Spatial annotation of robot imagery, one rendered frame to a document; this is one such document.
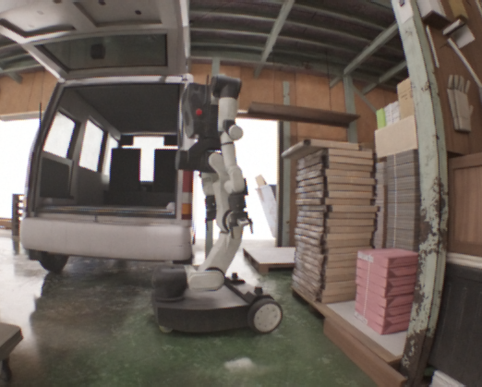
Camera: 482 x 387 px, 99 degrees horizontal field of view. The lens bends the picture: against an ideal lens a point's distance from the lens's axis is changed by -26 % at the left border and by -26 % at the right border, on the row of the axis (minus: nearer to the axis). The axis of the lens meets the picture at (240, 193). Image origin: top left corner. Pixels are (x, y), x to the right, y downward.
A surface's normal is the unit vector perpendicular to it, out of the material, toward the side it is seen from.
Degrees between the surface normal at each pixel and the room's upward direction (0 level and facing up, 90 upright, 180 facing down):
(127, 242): 89
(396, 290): 90
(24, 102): 90
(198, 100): 90
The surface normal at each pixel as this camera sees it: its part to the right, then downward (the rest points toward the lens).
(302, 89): 0.14, -0.04
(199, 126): 0.35, 0.39
